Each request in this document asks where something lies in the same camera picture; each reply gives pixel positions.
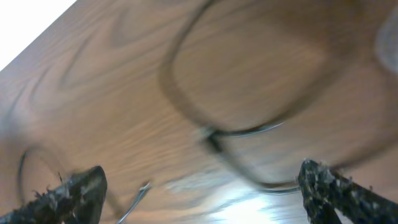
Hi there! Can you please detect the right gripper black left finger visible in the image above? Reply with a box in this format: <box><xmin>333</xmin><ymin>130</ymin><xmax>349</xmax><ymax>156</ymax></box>
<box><xmin>1</xmin><ymin>166</ymin><xmax>108</xmax><ymax>224</ymax></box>

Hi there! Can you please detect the long black cable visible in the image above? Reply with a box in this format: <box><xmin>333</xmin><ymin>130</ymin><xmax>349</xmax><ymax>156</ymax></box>
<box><xmin>158</xmin><ymin>0</ymin><xmax>343</xmax><ymax>195</ymax></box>

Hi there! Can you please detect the short black cable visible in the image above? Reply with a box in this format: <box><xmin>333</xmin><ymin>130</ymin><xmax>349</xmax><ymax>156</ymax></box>
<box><xmin>17</xmin><ymin>146</ymin><xmax>152</xmax><ymax>224</ymax></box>

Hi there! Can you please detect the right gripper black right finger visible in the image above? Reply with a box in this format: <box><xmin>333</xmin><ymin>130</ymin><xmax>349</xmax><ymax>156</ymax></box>
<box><xmin>298</xmin><ymin>159</ymin><xmax>397</xmax><ymax>224</ymax></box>

